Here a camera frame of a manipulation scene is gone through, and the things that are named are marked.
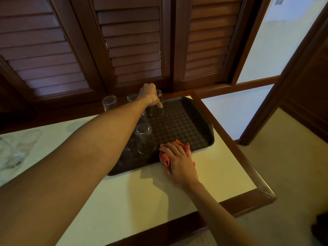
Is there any person's left hand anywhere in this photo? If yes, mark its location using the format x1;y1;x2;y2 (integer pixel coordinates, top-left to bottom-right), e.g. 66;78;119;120
136;83;164;109

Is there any red cloth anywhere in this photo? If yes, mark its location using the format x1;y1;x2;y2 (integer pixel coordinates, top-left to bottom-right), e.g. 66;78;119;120
159;139;196;170

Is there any brown wooden wainscot panel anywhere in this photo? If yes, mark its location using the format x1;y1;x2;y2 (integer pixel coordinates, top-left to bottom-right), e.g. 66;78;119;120
281;43;328;144

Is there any person's right forearm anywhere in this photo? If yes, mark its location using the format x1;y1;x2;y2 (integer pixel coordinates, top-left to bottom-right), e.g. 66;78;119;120
186;181;259;246

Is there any brown louvered wooden shutter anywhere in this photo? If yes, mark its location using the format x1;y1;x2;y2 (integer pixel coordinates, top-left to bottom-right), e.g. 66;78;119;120
0;0;106;105
71;0;172;95
174;0;257;91

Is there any person's right hand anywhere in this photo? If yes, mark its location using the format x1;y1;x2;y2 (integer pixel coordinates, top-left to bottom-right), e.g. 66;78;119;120
159;142;200;189

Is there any person's left forearm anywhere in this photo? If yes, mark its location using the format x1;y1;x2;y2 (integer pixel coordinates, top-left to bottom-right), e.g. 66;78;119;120
0;98;152;246

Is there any group of clear glasses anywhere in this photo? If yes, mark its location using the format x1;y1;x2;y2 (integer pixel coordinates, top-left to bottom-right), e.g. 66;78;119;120
0;129;43;182

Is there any brown wooden wall rail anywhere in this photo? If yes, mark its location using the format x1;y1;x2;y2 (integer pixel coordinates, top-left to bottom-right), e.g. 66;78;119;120
194;75;281;99

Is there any white paper notice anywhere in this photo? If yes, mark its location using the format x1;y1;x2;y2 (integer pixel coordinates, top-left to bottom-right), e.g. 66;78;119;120
265;0;321;22

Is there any brown wooden door frame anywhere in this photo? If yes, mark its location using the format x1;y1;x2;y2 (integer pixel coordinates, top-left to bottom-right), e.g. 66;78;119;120
240;5;328;146

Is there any dark brown textured tray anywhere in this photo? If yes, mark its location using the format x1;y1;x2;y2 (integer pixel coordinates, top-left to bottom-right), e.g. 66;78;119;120
107;96;215;177

